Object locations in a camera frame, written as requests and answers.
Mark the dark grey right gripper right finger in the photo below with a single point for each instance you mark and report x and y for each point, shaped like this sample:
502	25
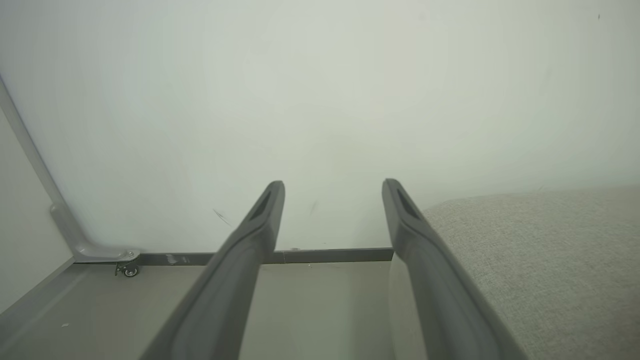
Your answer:
440	290

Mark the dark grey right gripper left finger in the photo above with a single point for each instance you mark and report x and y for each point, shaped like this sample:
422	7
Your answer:
225	280

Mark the grey fabric sofa seat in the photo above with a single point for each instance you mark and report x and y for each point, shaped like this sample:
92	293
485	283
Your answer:
550	260

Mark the small caster wheel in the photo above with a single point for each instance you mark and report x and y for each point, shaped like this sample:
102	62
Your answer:
131	271

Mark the dark baseboard strip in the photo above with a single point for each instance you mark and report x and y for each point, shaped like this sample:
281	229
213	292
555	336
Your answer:
325	255

